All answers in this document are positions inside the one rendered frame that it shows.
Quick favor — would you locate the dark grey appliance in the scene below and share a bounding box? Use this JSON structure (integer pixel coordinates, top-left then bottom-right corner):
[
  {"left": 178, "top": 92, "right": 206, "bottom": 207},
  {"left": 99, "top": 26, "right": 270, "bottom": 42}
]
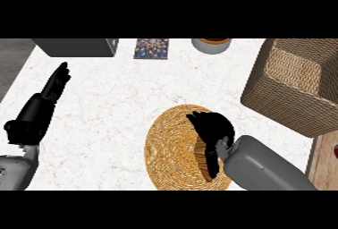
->
[{"left": 31, "top": 38, "right": 119, "bottom": 58}]

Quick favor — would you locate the brown croissant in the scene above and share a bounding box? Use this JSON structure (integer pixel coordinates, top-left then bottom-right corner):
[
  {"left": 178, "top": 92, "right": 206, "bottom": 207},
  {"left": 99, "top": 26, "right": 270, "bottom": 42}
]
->
[{"left": 193, "top": 139, "right": 208, "bottom": 177}]

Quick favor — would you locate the grey pot with orange rim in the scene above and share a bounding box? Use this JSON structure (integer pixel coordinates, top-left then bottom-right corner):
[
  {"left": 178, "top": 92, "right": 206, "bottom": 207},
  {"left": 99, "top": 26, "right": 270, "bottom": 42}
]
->
[{"left": 190, "top": 38, "right": 233, "bottom": 55}]

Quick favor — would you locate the brown wicker basket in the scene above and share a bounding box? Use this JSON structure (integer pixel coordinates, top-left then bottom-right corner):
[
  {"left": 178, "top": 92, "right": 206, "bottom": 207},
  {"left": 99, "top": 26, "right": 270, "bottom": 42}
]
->
[{"left": 239, "top": 38, "right": 338, "bottom": 139}]

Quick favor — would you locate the brown wooden board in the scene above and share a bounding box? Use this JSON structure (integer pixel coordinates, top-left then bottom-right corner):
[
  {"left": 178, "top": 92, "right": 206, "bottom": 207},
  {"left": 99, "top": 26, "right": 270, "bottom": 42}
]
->
[{"left": 307, "top": 130, "right": 338, "bottom": 191}]

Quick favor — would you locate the colourful patterned box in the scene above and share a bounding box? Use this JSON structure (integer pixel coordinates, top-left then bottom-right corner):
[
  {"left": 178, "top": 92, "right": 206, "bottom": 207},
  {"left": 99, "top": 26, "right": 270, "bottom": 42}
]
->
[{"left": 131, "top": 38, "right": 169, "bottom": 60}]

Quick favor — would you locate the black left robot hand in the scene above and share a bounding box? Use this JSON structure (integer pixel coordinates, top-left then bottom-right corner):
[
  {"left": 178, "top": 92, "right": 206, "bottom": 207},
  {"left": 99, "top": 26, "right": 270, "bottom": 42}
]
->
[{"left": 3, "top": 61, "right": 72, "bottom": 148}]

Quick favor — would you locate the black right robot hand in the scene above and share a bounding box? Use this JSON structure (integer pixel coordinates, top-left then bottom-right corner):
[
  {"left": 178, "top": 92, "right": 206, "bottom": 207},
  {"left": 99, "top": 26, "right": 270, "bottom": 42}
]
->
[{"left": 184, "top": 110, "right": 237, "bottom": 180}]

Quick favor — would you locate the round woven yellow placemat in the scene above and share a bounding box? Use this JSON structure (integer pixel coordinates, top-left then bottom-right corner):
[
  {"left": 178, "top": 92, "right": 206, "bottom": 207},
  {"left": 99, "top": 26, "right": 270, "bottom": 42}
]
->
[{"left": 143, "top": 104, "right": 234, "bottom": 191}]

